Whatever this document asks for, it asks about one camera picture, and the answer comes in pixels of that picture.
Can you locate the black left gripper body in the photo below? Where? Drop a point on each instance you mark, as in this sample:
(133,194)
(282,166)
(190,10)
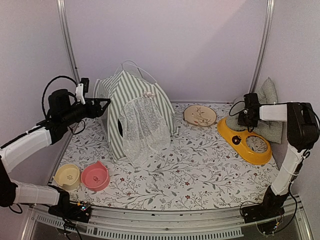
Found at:
(70,116)

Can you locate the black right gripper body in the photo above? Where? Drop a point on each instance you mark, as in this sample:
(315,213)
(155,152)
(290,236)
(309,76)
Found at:
(245,121)

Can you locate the green striped pet tent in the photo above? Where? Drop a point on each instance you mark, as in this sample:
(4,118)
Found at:
(140,119)

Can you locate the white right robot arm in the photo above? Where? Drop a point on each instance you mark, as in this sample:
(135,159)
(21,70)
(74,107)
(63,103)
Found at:
(303,131)

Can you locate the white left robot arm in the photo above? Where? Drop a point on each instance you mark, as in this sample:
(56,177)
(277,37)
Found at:
(16,151)

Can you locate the yellow double pet bowl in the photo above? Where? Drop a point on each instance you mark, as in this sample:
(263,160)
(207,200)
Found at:
(250,146)

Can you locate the cream pet bowl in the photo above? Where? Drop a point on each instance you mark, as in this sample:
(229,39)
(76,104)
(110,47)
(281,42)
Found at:
(68,177)

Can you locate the pink pet bowl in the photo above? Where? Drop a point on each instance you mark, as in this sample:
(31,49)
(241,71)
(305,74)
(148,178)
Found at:
(95,177)

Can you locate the round wooden floral plate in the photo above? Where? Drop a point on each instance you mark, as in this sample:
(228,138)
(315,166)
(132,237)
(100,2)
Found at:
(200,115)

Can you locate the floral table mat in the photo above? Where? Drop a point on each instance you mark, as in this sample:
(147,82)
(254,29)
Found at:
(198,171)

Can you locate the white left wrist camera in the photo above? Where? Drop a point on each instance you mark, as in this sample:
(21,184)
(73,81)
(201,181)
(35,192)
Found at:
(81,90)

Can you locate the aluminium frame post right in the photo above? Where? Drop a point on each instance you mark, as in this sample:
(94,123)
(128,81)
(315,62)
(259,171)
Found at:
(270,5)

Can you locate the aluminium frame post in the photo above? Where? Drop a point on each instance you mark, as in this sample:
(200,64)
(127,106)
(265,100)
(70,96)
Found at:
(270,5)
(62,14)

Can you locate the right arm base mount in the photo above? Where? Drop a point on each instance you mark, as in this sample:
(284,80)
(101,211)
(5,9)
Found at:
(255,213)

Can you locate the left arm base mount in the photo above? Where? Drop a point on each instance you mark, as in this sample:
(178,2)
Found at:
(73,211)

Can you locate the front aluminium rail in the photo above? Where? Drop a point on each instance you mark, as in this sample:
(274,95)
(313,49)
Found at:
(211,224)

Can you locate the aluminium frame post left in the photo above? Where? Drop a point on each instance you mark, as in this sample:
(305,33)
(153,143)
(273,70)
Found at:
(62,14)

